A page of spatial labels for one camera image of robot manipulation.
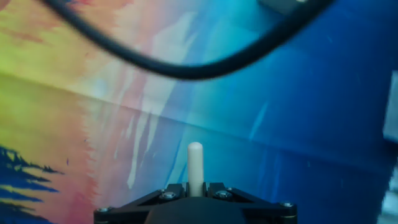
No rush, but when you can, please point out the sunset forest printed tablecloth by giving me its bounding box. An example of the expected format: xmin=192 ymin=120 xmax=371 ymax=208
xmin=0 ymin=0 xmax=398 ymax=224

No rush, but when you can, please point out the pale wooden drumstick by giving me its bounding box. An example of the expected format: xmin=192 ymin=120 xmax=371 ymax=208
xmin=187 ymin=142 xmax=205 ymax=197

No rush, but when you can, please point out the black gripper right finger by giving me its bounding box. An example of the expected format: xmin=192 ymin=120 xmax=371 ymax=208
xmin=205 ymin=182 xmax=298 ymax=224

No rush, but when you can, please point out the thick black gripper cable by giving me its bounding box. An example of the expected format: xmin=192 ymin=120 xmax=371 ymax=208
xmin=42 ymin=0 xmax=335 ymax=80

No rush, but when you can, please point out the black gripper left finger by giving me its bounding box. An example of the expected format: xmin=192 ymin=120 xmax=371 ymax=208
xmin=94 ymin=182 xmax=189 ymax=224

